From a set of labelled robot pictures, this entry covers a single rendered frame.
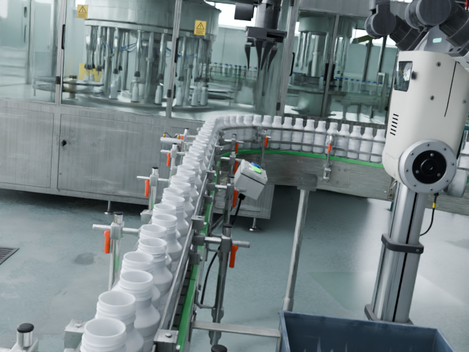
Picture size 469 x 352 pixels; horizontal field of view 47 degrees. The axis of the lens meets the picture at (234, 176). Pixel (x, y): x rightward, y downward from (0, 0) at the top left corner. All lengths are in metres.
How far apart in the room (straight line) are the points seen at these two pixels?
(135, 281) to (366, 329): 0.60
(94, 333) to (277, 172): 2.34
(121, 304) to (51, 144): 4.24
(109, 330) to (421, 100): 1.21
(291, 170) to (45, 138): 2.55
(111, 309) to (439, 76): 1.21
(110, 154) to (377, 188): 2.53
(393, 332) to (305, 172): 1.80
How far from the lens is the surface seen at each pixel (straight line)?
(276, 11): 1.35
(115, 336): 0.50
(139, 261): 0.69
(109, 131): 4.64
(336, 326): 1.11
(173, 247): 0.83
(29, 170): 4.90
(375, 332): 1.13
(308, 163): 2.84
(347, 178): 2.84
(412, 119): 1.58
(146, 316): 0.62
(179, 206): 0.93
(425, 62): 1.57
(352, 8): 6.52
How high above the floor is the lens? 1.40
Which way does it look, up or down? 12 degrees down
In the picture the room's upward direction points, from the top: 7 degrees clockwise
